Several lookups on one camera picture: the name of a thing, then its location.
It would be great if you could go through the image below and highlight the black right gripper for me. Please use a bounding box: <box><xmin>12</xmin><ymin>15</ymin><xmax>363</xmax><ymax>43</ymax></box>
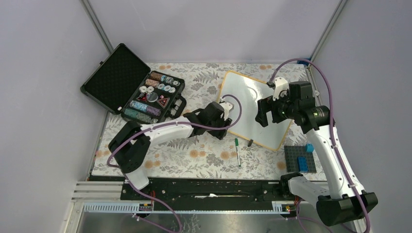
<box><xmin>255</xmin><ymin>89</ymin><xmax>298</xmax><ymax>127</ymax></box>

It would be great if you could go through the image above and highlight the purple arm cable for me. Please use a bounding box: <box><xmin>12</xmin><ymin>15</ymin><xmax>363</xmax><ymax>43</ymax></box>
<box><xmin>106</xmin><ymin>94</ymin><xmax>242</xmax><ymax>233</ymax></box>
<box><xmin>269</xmin><ymin>58</ymin><xmax>371</xmax><ymax>233</ymax></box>

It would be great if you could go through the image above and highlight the light blue lego brick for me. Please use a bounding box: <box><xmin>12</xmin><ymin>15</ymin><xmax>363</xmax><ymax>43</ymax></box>
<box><xmin>305</xmin><ymin>143</ymin><xmax>314</xmax><ymax>153</ymax></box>

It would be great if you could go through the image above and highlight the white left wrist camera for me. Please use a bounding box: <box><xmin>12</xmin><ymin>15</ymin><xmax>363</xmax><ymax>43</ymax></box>
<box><xmin>219</xmin><ymin>101</ymin><xmax>234</xmax><ymax>120</ymax></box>

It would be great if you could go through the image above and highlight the white slotted cable duct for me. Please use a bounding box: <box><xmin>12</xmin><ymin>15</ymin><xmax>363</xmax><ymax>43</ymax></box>
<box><xmin>83</xmin><ymin>199</ymin><xmax>290</xmax><ymax>215</ymax></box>

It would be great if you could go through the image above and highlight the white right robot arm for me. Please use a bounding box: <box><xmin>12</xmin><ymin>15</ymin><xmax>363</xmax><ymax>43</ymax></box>
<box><xmin>255</xmin><ymin>78</ymin><xmax>378</xmax><ymax>230</ymax></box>

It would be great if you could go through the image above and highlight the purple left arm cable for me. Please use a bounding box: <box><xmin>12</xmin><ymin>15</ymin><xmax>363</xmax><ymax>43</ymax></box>
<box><xmin>106</xmin><ymin>94</ymin><xmax>242</xmax><ymax>233</ymax></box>

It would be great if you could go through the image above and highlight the blue corner bracket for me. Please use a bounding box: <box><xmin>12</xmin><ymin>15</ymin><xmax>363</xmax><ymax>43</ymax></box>
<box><xmin>296</xmin><ymin>58</ymin><xmax>311</xmax><ymax>66</ymax></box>

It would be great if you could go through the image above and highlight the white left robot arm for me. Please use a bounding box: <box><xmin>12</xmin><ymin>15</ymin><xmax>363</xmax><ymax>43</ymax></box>
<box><xmin>108</xmin><ymin>101</ymin><xmax>234</xmax><ymax>200</ymax></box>

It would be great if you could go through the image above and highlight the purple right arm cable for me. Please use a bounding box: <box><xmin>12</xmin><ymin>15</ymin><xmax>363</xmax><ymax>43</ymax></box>
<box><xmin>269</xmin><ymin>58</ymin><xmax>371</xmax><ymax>233</ymax></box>

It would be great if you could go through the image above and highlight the yellow framed whiteboard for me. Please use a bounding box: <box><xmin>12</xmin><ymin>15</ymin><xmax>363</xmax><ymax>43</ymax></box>
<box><xmin>218</xmin><ymin>71</ymin><xmax>292</xmax><ymax>151</ymax></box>

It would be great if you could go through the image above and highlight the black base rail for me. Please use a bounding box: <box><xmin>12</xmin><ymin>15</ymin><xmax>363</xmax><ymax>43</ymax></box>
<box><xmin>120</xmin><ymin>178</ymin><xmax>299</xmax><ymax>211</ymax></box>

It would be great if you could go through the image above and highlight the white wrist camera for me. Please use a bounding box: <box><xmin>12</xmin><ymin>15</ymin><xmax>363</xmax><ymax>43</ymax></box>
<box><xmin>219</xmin><ymin>101</ymin><xmax>234</xmax><ymax>120</ymax></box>
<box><xmin>267</xmin><ymin>77</ymin><xmax>289</xmax><ymax>101</ymax></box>

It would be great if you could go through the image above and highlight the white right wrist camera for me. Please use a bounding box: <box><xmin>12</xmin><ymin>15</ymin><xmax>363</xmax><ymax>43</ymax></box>
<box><xmin>267</xmin><ymin>77</ymin><xmax>289</xmax><ymax>101</ymax></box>

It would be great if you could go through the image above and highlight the green whiteboard marker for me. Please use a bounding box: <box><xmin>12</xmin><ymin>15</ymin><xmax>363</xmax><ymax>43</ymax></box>
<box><xmin>235</xmin><ymin>138</ymin><xmax>241</xmax><ymax>167</ymax></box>

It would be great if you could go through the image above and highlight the grey lego baseplate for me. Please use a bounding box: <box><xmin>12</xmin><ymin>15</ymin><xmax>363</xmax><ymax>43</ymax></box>
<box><xmin>284</xmin><ymin>144</ymin><xmax>317</xmax><ymax>173</ymax></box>

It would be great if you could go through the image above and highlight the floral table mat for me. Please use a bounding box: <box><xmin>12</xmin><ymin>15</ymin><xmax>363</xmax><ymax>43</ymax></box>
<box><xmin>90</xmin><ymin>63</ymin><xmax>308</xmax><ymax>180</ymax></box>

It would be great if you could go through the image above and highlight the black poker chip case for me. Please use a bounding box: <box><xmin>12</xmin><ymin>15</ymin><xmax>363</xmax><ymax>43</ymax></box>
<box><xmin>80</xmin><ymin>43</ymin><xmax>187</xmax><ymax>124</ymax></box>

